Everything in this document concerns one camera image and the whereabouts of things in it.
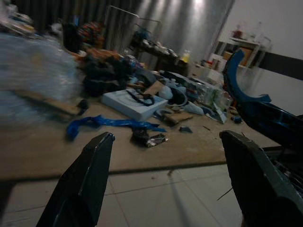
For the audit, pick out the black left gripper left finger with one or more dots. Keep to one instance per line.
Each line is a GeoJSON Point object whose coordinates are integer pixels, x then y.
{"type": "Point", "coordinates": [85, 179]}

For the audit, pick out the dark clothes pile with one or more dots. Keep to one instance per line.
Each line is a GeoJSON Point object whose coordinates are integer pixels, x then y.
{"type": "Point", "coordinates": [101, 75]}

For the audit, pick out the brown cardboard piece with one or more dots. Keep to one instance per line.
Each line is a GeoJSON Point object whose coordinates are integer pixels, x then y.
{"type": "Point", "coordinates": [177, 117]}

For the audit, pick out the white triangular packaging piece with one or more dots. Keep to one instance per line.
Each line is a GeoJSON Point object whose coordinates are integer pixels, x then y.
{"type": "Point", "coordinates": [219, 113]}

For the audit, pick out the white shelf unit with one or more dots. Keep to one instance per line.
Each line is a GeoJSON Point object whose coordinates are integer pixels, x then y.
{"type": "Point", "coordinates": [239, 45]}

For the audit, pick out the clear bubble wrap sheet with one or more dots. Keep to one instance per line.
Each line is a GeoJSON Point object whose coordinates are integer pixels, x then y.
{"type": "Point", "coordinates": [35, 71]}

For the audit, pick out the black office chair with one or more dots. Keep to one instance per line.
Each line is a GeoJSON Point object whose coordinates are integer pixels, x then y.
{"type": "Point", "coordinates": [69, 37]}

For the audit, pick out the flat wooden board piece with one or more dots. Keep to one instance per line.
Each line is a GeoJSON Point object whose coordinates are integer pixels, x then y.
{"type": "Point", "coordinates": [59, 106]}

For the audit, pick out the small blue plastic part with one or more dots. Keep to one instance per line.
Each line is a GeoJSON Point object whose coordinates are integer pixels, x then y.
{"type": "Point", "coordinates": [237, 119]}

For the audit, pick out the black crumpled wrapper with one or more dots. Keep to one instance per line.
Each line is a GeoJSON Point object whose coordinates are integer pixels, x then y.
{"type": "Point", "coordinates": [142, 136]}

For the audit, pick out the small dark plastic scrap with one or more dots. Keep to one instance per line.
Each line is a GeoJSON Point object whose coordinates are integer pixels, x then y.
{"type": "Point", "coordinates": [185, 129]}

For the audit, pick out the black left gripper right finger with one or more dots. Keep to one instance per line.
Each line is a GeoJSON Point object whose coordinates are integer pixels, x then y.
{"type": "Point", "coordinates": [255, 184]}

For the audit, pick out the dark cluttered side table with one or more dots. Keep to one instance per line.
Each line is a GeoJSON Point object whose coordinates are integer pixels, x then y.
{"type": "Point", "coordinates": [156, 54]}

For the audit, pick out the yellow liquid bottle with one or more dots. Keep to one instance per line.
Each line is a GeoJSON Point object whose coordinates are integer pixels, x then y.
{"type": "Point", "coordinates": [185, 56]}

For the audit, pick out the white flat box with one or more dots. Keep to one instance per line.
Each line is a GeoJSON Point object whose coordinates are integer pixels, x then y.
{"type": "Point", "coordinates": [123, 101]}

